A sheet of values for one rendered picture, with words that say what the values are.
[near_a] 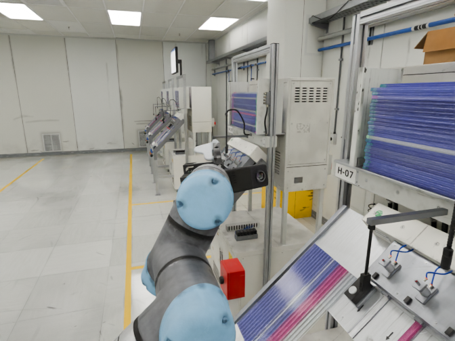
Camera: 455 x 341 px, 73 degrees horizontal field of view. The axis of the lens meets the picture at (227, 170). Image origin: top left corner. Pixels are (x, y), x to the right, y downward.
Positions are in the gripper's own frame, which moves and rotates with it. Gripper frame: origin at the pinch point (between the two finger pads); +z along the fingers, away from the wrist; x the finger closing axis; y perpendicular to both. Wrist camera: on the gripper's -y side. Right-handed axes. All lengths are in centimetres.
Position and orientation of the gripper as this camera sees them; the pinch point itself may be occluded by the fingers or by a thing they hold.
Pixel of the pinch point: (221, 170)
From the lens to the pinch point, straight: 74.9
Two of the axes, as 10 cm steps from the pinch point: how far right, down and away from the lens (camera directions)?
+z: -0.2, -1.1, 9.9
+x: 1.2, 9.9, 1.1
